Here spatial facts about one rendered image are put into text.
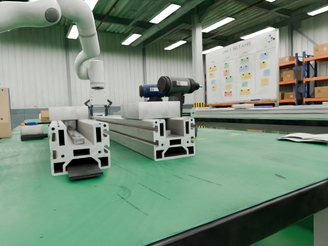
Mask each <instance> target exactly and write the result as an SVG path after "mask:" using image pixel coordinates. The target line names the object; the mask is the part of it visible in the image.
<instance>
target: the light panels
mask: <svg viewBox="0 0 328 246"><path fill-rule="evenodd" d="M85 2H86V3H88V5H89V6H90V8H91V10H92V9H93V7H94V5H95V4H96V2H97V0H85ZM179 7H180V6H176V5H173V4H172V5H171V6H169V7H168V8H167V9H165V10H164V11H163V12H162V13H160V14H159V15H158V16H157V17H156V18H154V19H153V20H152V21H151V22H154V23H158V22H160V21H161V20H162V19H164V18H165V17H166V16H168V15H169V14H170V13H172V12H173V11H175V10H176V9H177V8H179ZM326 10H328V7H325V8H322V9H320V10H317V11H314V12H311V13H309V14H310V15H315V14H318V13H321V12H324V11H326ZM231 20H233V19H231V18H227V19H225V20H223V21H221V22H219V23H217V24H215V25H213V26H211V27H209V28H207V29H205V30H203V31H204V32H208V31H210V30H212V29H214V28H217V27H219V26H221V25H223V24H225V23H227V22H229V21H231ZM272 29H274V28H268V29H265V30H262V31H260V32H257V33H254V34H251V35H249V36H246V37H243V38H242V39H247V38H250V37H253V36H256V35H259V34H261V33H264V32H267V31H269V30H272ZM77 35H78V31H77V28H76V26H73V28H72V31H71V33H70V35H69V38H76V37H77ZM139 36H140V35H135V34H134V35H133V36H132V37H130V38H129V39H128V40H126V41H125V42H124V43H123V44H130V43H131V42H132V41H134V40H135V39H136V38H138V37H139ZM183 43H185V41H180V42H178V43H176V44H174V45H172V46H170V47H168V48H166V49H169V50H170V49H172V48H174V47H176V46H178V45H180V44H183ZM219 48H222V47H219V46H218V47H215V48H213V49H210V50H207V51H204V52H203V54H205V53H207V52H210V51H213V50H216V49H219Z"/></svg>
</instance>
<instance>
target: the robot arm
mask: <svg viewBox="0 0 328 246"><path fill-rule="evenodd" d="M61 16H63V17H66V18H68V19H70V20H73V21H74V22H75V24H76V28H77V31H78V34H79V38H80V42H81V45H82V51H81V52H80V53H79V54H78V55H77V57H76V60H75V70H76V74H77V77H78V78H79V79H80V80H90V87H91V89H90V91H89V100H87V101H86V102H85V103H84V104H85V106H88V109H89V110H90V115H91V116H93V110H92V108H93V106H97V105H104V107H105V115H106V116H107V115H108V108H109V107H110V106H111V104H112V101H110V100H108V99H107V95H106V90H105V89H104V88H103V87H105V84H104V67H103V61H100V60H92V61H89V66H88V67H84V66H83V64H82V63H83V62H85V61H86V60H89V59H92V58H95V57H97V56H98V55H99V54H100V48H99V43H98V37H97V32H96V27H95V23H94V18H93V13H92V10H91V8H90V6H89V5H88V3H86V2H85V1H83V0H29V2H14V1H4V2H0V33H2V32H5V31H8V30H11V29H15V28H19V27H47V26H51V25H54V24H56V23H57V22H58V21H59V20H60V19H61ZM88 102H89V104H90V105H91V106H89V105H88V104H87V103H88ZM107 102H109V105H108V106H107Z"/></svg>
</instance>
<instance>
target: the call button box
mask: <svg viewBox="0 0 328 246"><path fill-rule="evenodd" d="M20 135H21V137H20V139H21V141H31V140H42V139H44V138H48V133H45V134H44V131H43V124H31V125H28V124H27V125H25V126H20Z"/></svg>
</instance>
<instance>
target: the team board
mask: <svg viewBox="0 0 328 246"><path fill-rule="evenodd" d="M205 59H206V96H207V105H209V109H212V104H224V103H249V102H267V101H275V108H277V107H279V29H277V28H276V29H273V30H271V31H268V32H265V33H262V34H260V35H257V36H254V37H252V38H249V39H246V40H243V41H240V42H237V43H234V44H231V45H228V46H226V47H223V48H220V49H217V50H214V51H211V52H209V53H206V54H205Z"/></svg>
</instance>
